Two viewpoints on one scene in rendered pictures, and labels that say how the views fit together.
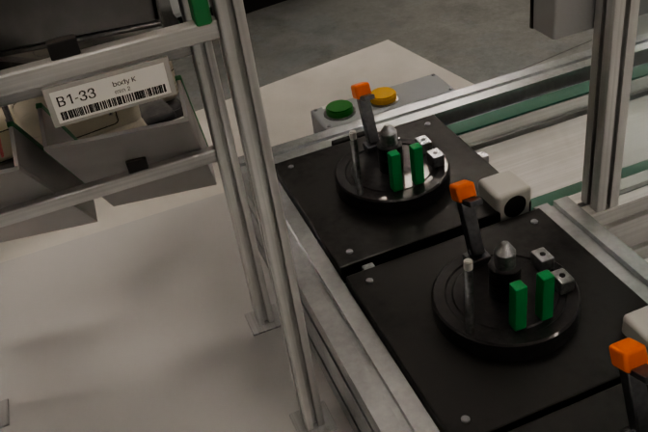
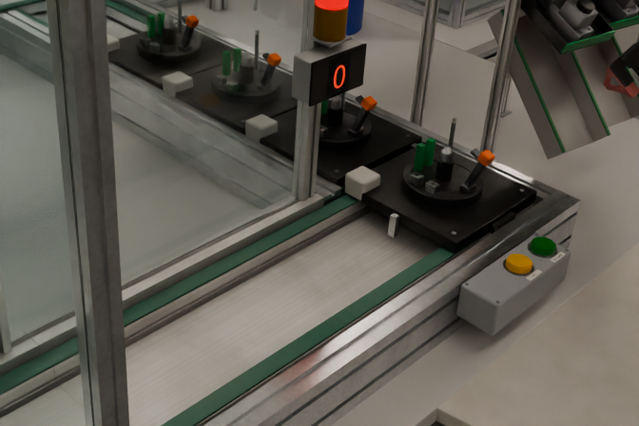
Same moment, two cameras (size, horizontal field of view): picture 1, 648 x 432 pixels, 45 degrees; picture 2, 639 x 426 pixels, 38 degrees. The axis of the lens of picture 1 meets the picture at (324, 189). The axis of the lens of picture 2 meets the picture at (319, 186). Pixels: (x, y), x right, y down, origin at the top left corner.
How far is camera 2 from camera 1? 2.12 m
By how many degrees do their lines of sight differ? 107
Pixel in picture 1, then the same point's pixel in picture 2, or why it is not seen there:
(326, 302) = (424, 133)
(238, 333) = not seen: hidden behind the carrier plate
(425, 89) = (490, 282)
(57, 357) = (571, 163)
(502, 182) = (364, 173)
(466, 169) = (397, 199)
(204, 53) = (508, 19)
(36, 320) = (610, 174)
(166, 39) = not seen: outside the picture
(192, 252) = not seen: hidden behind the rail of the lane
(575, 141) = (338, 287)
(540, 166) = (358, 261)
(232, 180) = (494, 94)
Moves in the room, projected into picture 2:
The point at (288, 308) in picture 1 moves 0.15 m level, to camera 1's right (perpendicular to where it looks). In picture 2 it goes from (418, 80) to (354, 92)
